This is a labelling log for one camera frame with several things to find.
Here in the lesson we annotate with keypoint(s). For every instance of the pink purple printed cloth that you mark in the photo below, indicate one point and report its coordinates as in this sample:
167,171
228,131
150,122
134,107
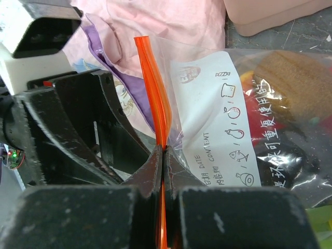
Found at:
113,34

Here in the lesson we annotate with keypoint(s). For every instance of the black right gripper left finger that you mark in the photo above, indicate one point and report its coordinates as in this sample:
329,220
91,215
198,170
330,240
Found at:
91,216

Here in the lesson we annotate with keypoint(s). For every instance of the brown fake bread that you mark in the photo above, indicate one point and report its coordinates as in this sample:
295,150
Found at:
297,87

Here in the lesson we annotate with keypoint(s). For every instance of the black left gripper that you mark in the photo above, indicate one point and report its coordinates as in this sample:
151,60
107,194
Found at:
72,130

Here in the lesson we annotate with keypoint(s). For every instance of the green fake apple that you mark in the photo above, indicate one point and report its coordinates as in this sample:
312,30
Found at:
320,220

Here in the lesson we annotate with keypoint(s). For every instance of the dark purple fake eggplant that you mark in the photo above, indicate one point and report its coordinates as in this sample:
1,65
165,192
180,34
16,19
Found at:
299,161

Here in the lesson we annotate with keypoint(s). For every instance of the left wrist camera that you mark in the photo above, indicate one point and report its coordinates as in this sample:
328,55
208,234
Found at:
33,35

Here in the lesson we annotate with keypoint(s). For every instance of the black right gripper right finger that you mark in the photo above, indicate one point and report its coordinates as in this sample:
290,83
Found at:
230,217

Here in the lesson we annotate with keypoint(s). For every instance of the pink plastic tub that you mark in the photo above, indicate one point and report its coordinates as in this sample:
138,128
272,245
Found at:
252,17

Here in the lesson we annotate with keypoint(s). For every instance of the clear zip top bag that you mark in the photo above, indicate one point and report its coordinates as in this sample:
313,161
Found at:
198,107

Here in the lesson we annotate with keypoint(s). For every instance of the red fake pepper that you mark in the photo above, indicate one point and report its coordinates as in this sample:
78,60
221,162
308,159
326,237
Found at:
260,118

